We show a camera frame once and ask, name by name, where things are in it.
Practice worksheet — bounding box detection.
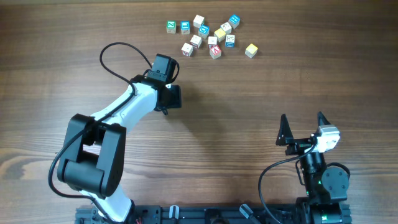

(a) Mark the lone yellow block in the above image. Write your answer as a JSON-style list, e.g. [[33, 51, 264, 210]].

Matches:
[[245, 44, 258, 58]]

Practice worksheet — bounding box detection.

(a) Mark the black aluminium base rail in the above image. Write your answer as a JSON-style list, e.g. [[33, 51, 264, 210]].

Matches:
[[74, 203, 353, 224]]

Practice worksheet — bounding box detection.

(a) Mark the white block red side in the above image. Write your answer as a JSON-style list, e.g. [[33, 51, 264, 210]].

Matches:
[[190, 35, 202, 49]]

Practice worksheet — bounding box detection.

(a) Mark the blue L letter block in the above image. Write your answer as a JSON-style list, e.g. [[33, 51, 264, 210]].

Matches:
[[180, 21, 190, 35]]

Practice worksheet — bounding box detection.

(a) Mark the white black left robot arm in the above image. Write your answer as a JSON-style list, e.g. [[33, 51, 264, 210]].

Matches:
[[54, 54, 182, 223]]

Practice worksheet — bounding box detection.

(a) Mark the small white centre block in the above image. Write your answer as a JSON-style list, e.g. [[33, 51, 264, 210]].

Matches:
[[208, 36, 218, 49]]

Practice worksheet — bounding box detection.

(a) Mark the blue D letter block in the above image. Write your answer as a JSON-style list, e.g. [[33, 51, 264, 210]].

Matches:
[[198, 25, 210, 39]]

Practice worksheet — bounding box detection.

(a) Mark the white block blue bottom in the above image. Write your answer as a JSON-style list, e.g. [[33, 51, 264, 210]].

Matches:
[[225, 34, 235, 48]]

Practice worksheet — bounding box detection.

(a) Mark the green Z letter block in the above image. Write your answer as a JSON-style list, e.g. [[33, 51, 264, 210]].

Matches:
[[166, 20, 177, 34]]

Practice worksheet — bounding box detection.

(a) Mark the white block red V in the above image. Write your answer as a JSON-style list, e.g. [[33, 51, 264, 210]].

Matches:
[[181, 43, 193, 57]]

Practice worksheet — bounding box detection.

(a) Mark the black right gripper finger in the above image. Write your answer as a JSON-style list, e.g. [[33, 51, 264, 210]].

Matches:
[[317, 111, 331, 126], [275, 114, 294, 146]]

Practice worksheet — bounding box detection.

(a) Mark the blue block far right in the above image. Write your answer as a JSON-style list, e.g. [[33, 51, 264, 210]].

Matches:
[[228, 14, 241, 29]]

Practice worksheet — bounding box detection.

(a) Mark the yellow block in cluster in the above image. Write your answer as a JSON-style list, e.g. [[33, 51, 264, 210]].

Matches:
[[214, 28, 226, 42]]

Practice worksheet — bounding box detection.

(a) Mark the white picture block top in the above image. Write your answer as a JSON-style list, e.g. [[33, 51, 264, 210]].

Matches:
[[193, 15, 205, 28]]

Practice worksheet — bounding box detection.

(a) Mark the black right camera cable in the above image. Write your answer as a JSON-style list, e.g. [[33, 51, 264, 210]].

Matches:
[[258, 143, 318, 224]]

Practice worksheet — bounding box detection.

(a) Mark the red A letter block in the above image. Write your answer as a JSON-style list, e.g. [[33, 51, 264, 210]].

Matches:
[[210, 45, 222, 59]]

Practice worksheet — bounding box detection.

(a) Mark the white block blue side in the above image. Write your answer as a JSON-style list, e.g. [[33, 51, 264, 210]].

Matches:
[[220, 22, 233, 34]]

